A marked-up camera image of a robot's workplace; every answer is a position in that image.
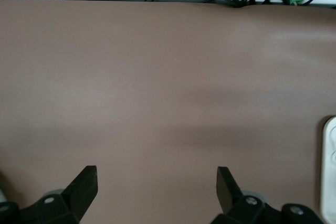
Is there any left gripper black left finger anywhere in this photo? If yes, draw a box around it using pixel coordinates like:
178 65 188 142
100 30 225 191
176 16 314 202
19 165 99 224

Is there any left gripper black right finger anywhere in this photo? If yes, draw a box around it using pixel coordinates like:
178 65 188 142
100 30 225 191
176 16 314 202
209 166 283 224

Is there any cream bear print tray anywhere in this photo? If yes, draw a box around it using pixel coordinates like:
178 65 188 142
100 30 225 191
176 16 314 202
319 115 336 222

